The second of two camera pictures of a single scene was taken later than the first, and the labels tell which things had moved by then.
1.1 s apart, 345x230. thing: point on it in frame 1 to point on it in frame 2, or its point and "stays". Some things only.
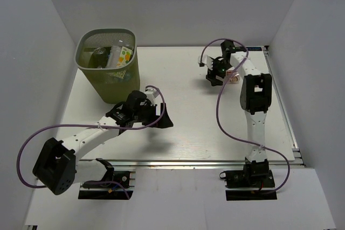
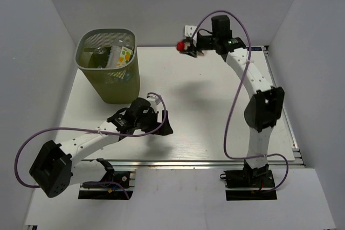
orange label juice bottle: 124,57 stays
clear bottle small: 99,58 stays
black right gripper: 212,74 to 193,50
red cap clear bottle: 235,77 to 181,46
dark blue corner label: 254,48 stays
